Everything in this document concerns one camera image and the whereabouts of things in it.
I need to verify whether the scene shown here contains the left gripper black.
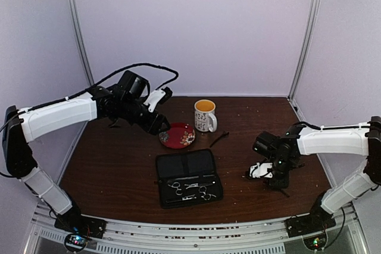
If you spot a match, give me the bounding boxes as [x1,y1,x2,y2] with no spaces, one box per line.
[120,98,171,135]

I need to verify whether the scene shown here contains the silver hair cutting scissors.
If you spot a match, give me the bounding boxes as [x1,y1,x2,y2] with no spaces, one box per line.
[181,186,217,201]

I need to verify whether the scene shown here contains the black zippered tool case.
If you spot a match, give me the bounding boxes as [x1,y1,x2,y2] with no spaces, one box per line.
[155,149,223,209]

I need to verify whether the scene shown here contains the silver thinning scissors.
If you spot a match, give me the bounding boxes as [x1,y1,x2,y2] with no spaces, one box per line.
[167,181,200,196]

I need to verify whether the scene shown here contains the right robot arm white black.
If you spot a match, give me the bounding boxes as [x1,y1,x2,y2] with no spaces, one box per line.
[248,116,380,231]

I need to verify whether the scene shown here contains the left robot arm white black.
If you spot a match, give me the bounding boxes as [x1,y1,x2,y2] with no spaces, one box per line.
[2,71,173,233]

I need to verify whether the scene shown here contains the red floral plate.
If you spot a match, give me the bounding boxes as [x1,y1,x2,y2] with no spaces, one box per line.
[158,123,196,149]

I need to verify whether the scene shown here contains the white floral mug yellow inside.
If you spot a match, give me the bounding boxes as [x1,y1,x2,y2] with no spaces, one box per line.
[194,99,218,132]

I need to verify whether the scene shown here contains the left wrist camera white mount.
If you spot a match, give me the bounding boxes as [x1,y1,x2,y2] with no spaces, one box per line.
[143,87,173,113]

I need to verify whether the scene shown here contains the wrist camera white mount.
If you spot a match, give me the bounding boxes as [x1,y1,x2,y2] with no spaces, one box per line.
[245,162,273,179]
[143,87,173,113]

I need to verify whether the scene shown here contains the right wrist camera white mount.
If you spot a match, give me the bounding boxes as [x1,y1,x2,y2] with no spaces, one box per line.
[245,162,273,179]

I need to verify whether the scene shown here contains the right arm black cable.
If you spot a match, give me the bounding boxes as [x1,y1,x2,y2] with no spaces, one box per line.
[287,121,324,131]

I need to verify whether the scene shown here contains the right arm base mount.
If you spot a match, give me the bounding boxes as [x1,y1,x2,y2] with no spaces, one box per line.
[285,205,346,252]

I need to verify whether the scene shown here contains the left aluminium frame post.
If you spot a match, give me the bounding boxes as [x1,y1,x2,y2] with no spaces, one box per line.
[61,0,100,100]

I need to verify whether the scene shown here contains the aluminium frame post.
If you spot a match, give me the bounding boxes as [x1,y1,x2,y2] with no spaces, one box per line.
[288,0,321,102]
[61,0,100,100]

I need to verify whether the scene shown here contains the front aluminium rail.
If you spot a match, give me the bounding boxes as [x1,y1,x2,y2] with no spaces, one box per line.
[23,203,367,254]

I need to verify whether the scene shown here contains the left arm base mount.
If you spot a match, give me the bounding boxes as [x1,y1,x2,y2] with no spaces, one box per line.
[51,206,107,253]

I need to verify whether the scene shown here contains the right aluminium frame post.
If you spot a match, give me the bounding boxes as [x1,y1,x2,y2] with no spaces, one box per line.
[288,0,321,102]

